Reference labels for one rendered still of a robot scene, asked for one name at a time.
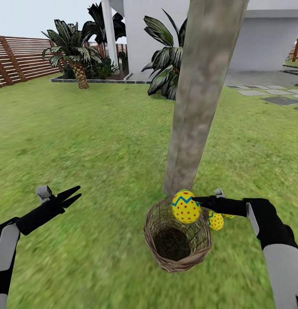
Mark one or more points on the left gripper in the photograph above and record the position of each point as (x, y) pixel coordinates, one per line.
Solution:
(54, 206)

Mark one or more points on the wicker basket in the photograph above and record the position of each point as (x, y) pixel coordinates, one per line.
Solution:
(194, 256)

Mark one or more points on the tree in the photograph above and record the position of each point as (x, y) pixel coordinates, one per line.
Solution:
(212, 30)

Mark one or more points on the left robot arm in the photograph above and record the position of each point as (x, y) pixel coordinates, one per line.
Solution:
(10, 231)

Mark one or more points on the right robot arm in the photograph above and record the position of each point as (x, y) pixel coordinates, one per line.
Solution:
(277, 241)

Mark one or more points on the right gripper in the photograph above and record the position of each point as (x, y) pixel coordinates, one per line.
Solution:
(219, 205)

